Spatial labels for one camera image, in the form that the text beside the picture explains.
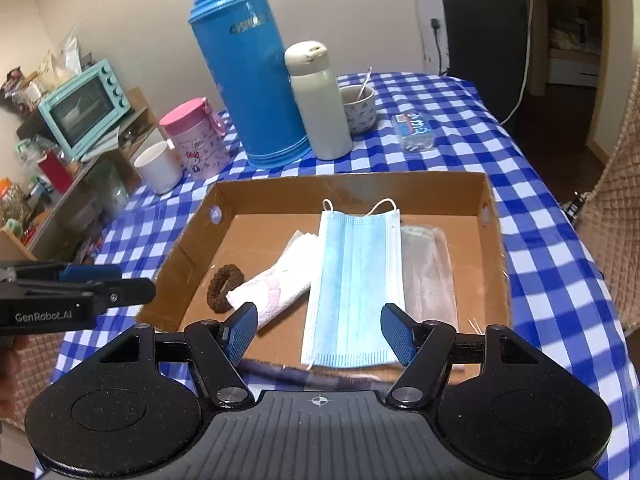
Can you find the brown knitted scrunchie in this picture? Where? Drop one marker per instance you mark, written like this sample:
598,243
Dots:
226,278

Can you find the white pink folded cloth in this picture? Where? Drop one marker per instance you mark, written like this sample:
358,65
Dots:
278,287

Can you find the wooden shelf cabinet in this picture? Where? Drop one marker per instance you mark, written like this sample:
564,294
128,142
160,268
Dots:
69,226

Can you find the blue tissue packet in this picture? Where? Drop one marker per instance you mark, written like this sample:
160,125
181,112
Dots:
414,131

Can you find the brown cardboard box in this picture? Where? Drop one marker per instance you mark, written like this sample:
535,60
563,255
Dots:
248,223

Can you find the red box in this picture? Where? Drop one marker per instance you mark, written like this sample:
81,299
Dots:
55,171

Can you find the clear plastic packaged mask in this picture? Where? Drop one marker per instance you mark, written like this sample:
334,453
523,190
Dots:
427,274

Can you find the quilted brown chair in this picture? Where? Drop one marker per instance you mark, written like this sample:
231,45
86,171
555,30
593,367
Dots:
609,222
37,366

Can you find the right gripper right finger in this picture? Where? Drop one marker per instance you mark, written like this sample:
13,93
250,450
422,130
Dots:
423,349

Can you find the orange lid jar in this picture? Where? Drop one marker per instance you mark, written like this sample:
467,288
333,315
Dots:
13,205

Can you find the quilted brown chair left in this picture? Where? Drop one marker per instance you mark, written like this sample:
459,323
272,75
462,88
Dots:
37,366

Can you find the quilted brown chair right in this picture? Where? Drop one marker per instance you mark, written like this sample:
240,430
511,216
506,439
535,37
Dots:
609,222

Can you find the blue checkered tablecloth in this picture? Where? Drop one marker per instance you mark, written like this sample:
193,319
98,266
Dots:
559,301

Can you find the white ceramic mug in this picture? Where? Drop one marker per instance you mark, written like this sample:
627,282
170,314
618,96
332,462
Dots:
158,168

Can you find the pink hello kitty cup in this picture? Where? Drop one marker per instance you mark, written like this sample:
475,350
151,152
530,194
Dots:
198,135

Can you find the patterned small ceramic cup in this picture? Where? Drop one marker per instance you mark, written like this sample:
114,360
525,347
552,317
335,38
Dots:
359,108

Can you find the white insulated bottle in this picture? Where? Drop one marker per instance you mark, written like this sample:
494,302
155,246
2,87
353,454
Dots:
318,99

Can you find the left human hand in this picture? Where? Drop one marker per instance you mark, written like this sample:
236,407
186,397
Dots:
11,365

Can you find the black charger on chair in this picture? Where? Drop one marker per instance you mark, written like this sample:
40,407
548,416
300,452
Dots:
574,206

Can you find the black refrigerator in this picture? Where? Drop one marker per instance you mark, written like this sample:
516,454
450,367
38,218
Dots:
485,42

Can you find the blue surgical mask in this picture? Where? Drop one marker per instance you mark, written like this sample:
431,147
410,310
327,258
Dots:
359,270

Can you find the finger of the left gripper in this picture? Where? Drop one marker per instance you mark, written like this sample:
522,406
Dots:
87,274
122,293

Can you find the blue thermos flask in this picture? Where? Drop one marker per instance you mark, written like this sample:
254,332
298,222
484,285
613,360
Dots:
244,52

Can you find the teal toaster oven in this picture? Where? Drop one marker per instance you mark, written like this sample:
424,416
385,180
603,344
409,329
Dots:
85,108

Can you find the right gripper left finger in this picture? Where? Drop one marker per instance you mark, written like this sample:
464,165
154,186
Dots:
216,348

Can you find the spoon in cup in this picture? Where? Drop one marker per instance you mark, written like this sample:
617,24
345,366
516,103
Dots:
364,84

